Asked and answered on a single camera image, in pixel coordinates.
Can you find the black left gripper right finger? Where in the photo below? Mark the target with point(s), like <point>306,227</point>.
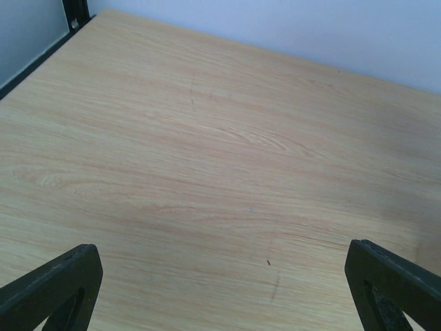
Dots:
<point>386,289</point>

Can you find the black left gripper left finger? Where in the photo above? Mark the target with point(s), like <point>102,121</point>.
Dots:
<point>59,295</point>

